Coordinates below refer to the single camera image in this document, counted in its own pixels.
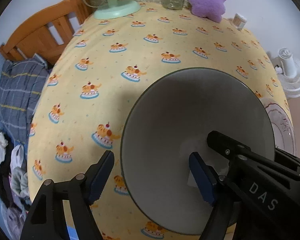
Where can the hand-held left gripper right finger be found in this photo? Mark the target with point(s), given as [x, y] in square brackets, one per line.
[201, 180]

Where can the wooden chair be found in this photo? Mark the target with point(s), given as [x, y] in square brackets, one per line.
[40, 32]

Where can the white standing fan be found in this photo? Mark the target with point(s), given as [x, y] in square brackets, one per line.
[292, 75]

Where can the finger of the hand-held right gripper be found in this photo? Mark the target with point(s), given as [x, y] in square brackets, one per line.
[292, 162]
[225, 145]

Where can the large scalloped orange flower plate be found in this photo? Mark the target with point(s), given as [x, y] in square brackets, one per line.
[265, 101]

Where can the blue plaid blanket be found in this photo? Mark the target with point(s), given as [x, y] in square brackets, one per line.
[17, 90]

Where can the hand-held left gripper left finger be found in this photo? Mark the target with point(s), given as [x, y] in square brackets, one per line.
[101, 177]

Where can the yellow printed tablecloth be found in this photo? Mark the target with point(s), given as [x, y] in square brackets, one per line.
[140, 42]

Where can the clear toothpick container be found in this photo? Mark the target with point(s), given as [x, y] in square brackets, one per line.
[240, 21]

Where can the dark clothes pile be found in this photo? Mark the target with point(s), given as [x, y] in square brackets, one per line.
[15, 177]

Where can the purple plush toy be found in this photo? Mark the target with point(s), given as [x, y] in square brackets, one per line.
[207, 2]

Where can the large floral bowl dark rim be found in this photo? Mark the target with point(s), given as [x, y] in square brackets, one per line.
[190, 105]

